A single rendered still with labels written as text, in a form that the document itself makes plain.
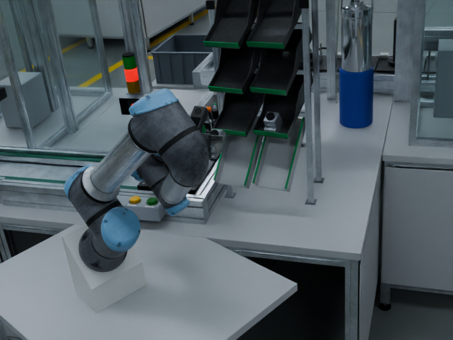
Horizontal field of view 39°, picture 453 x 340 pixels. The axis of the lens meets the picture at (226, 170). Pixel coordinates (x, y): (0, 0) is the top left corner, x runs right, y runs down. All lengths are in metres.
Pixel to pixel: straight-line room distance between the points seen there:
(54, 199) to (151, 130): 1.14
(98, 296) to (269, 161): 0.79
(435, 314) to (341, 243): 1.17
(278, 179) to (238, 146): 0.20
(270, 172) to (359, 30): 0.87
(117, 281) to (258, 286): 0.44
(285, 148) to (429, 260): 1.04
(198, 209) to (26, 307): 0.69
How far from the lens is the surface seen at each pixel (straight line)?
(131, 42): 2.53
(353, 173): 2.66
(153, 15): 7.50
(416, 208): 2.93
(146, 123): 1.55
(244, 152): 2.37
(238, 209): 2.45
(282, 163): 2.32
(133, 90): 2.55
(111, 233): 1.82
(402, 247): 3.05
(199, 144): 1.54
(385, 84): 3.43
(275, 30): 2.17
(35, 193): 2.66
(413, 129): 2.86
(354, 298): 2.32
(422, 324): 3.24
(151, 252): 2.27
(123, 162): 1.69
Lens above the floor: 2.14
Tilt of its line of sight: 28 degrees down
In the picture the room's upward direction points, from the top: 6 degrees counter-clockwise
